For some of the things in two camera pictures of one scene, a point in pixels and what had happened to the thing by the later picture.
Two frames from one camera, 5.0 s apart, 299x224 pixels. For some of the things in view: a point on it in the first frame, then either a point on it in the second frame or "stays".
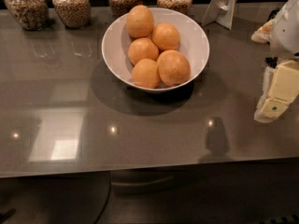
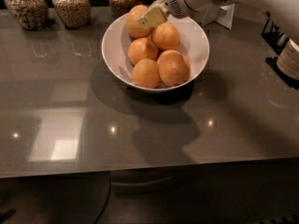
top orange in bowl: (139, 21) stays
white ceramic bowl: (193, 43) stays
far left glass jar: (29, 7) stays
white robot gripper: (286, 32) -> (175, 0)
